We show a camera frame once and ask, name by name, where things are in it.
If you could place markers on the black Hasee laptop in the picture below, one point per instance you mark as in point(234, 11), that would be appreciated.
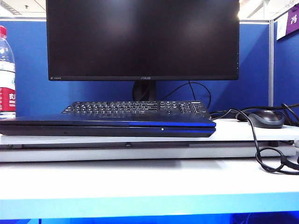
point(93, 131)

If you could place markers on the black desktop keyboard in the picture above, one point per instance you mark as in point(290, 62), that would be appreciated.
point(130, 108)

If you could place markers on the black ASUS computer monitor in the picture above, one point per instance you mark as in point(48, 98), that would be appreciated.
point(140, 35)

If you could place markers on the black and grey mouse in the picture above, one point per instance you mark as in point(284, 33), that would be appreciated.
point(266, 119)

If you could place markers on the clear water bottle red label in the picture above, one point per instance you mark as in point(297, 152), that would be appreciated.
point(7, 70)

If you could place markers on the white paper sign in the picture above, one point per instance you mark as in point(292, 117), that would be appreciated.
point(281, 29)

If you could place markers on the purple sign white lettering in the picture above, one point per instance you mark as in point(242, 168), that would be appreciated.
point(293, 21)

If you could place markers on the silver partition post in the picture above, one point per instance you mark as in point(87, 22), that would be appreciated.
point(271, 70)

